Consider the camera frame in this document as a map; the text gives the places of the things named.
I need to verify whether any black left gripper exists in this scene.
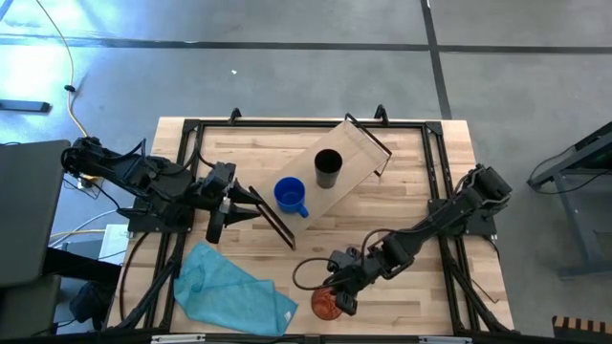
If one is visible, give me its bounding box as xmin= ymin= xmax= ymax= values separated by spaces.
xmin=193 ymin=161 xmax=263 ymax=245

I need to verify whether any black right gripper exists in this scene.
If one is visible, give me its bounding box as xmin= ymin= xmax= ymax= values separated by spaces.
xmin=323 ymin=246 xmax=386 ymax=317

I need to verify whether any orange ribbed cup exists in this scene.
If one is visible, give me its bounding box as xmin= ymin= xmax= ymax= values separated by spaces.
xmin=310 ymin=285 xmax=344 ymax=322

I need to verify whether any blue plastic mug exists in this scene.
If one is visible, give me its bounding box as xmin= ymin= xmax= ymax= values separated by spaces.
xmin=273 ymin=176 xmax=311 ymax=220

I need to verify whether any tall black cup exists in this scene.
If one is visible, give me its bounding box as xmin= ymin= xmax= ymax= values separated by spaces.
xmin=314 ymin=148 xmax=344 ymax=190

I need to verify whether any wooden shelf with black legs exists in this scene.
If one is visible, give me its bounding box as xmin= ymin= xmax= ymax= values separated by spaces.
xmin=248 ymin=113 xmax=393 ymax=251

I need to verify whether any teal cloth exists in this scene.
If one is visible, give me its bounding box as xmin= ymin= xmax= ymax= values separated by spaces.
xmin=173 ymin=240 xmax=299 ymax=337

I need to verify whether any white box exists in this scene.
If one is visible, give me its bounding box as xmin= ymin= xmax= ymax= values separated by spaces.
xmin=98 ymin=223 xmax=131 ymax=267

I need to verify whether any black desk bar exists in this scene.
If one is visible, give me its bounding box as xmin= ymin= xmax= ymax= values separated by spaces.
xmin=42 ymin=247 xmax=123 ymax=288

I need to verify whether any black bag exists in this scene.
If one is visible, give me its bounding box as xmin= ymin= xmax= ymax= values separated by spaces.
xmin=69 ymin=281 xmax=116 ymax=331

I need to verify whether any orange black striped block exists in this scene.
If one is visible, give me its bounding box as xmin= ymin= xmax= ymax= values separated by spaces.
xmin=552 ymin=314 xmax=612 ymax=344

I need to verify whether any black flat bar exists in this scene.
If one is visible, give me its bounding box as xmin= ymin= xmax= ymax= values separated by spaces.
xmin=0 ymin=98 xmax=52 ymax=115

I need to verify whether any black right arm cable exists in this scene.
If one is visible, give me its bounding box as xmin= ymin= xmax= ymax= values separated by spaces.
xmin=292 ymin=227 xmax=398 ymax=291

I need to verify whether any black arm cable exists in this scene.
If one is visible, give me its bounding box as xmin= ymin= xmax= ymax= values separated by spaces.
xmin=112 ymin=138 xmax=149 ymax=166
xmin=292 ymin=227 xmax=398 ymax=291

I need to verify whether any black aluminium table frame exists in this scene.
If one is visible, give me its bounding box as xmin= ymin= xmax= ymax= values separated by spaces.
xmin=107 ymin=117 xmax=515 ymax=335

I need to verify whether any silver bracket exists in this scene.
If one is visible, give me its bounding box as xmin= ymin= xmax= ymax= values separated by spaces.
xmin=150 ymin=333 xmax=207 ymax=344
xmin=418 ymin=335 xmax=473 ymax=344

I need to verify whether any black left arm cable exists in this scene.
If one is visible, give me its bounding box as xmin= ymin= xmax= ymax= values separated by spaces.
xmin=112 ymin=138 xmax=149 ymax=166

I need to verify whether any white cable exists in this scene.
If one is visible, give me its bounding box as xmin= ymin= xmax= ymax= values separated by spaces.
xmin=47 ymin=208 xmax=130 ymax=249

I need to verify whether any yellow extension cable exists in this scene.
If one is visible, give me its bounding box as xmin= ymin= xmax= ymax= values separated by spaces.
xmin=35 ymin=0 xmax=90 ymax=139

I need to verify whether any black metal desk frame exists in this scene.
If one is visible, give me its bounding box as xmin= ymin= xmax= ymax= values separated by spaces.
xmin=528 ymin=121 xmax=612 ymax=279

